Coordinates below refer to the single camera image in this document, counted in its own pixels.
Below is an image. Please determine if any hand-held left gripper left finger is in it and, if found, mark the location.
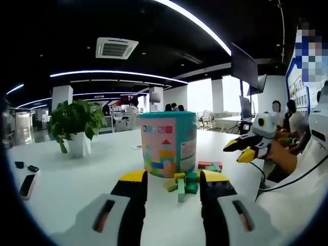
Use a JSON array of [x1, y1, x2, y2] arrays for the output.
[[51, 170, 149, 246]]

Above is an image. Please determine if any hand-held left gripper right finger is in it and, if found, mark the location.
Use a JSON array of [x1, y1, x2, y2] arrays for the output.
[[199, 170, 281, 246]]

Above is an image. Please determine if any pile of coloured toy blocks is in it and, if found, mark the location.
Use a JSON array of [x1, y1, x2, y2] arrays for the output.
[[163, 160, 223, 203]]

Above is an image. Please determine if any teal toy storage bucket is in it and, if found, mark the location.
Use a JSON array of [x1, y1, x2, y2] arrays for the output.
[[139, 110, 198, 179]]

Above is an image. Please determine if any group of white office chairs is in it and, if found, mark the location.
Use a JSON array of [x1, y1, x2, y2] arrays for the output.
[[199, 110, 216, 129]]

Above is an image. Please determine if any white conference desk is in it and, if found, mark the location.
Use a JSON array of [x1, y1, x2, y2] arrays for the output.
[[215, 115, 243, 129]]

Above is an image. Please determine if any monitor on floor stand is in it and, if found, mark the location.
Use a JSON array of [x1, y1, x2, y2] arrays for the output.
[[239, 95, 253, 120]]

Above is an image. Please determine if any smaller black display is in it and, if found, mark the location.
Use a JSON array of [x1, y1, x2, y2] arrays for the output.
[[247, 74, 267, 97]]

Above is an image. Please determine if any white chest device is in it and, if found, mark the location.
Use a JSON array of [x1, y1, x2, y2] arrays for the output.
[[309, 84, 328, 154]]

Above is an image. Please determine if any white table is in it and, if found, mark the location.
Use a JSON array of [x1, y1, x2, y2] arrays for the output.
[[7, 128, 267, 246]]

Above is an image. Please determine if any large black display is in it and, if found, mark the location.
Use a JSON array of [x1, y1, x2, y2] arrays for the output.
[[231, 42, 259, 89]]

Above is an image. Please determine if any black phone on table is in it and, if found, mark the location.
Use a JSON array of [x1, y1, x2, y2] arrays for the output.
[[19, 174, 36, 200]]

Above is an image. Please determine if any green potted plant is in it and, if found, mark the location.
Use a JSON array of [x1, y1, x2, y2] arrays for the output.
[[47, 99, 107, 157]]

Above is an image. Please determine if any long curved ceiling light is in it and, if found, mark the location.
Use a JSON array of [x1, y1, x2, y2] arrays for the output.
[[153, 0, 232, 56]]

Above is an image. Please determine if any dark red hanging screen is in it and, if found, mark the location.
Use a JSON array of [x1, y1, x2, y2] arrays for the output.
[[120, 94, 139, 105]]

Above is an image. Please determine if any thin curved ceiling light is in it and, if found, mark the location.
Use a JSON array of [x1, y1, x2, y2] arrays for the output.
[[50, 71, 189, 84]]

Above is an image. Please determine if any ceiling air conditioner vent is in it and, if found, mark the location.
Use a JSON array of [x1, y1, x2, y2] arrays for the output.
[[95, 37, 139, 59]]

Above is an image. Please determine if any black chest device cable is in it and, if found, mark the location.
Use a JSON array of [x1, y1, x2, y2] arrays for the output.
[[256, 156, 328, 202]]

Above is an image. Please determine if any blue framed wall poster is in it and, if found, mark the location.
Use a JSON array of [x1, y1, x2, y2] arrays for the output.
[[285, 25, 328, 113]]

